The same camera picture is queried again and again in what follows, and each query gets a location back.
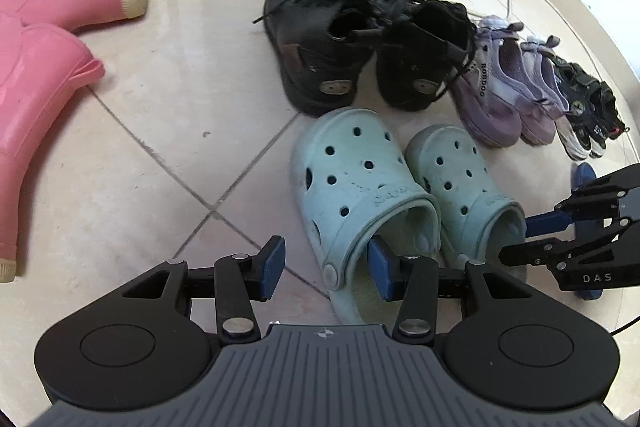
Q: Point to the purple mesh sneaker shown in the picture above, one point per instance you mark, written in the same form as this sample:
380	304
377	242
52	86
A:
487	107
537	107

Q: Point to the green clog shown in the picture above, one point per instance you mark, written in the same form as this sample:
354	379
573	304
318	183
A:
350	167
450	167

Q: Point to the black sport sandal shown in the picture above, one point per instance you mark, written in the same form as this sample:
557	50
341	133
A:
575	132
607	122

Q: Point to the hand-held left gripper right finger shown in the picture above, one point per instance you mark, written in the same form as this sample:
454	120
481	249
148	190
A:
382	267

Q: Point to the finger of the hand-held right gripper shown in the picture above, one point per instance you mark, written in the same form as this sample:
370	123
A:
547	222
525	253

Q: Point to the black lace-up boot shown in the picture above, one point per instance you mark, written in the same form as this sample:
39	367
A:
310	57
415	57

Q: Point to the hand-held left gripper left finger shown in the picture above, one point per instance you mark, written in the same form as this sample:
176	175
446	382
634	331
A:
272	264

